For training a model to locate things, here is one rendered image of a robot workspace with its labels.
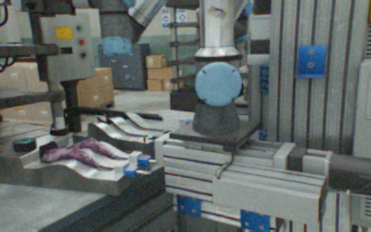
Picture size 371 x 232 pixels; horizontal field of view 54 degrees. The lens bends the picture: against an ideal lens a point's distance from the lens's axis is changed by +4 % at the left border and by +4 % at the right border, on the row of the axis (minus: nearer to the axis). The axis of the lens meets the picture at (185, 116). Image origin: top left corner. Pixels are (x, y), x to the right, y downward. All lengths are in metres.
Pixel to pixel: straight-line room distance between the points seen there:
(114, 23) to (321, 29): 0.58
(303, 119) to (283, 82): 0.13
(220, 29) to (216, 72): 0.10
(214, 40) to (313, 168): 0.43
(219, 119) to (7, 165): 0.82
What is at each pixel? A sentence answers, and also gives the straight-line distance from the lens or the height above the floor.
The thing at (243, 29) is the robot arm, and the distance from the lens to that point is 1.78.
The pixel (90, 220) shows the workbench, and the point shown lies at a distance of 1.33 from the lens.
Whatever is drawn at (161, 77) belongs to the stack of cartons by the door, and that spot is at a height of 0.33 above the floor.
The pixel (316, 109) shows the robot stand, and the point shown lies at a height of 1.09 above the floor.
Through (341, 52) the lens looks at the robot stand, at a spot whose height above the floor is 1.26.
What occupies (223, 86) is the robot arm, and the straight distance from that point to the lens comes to 0.88.
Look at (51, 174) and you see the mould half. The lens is 1.37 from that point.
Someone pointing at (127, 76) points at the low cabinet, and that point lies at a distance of 8.67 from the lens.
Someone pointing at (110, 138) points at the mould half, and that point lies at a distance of 1.64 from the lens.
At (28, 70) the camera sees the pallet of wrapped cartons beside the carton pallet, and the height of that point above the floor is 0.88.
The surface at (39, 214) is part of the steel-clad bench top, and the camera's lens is 1.23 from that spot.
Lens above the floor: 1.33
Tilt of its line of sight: 13 degrees down
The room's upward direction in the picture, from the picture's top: 2 degrees counter-clockwise
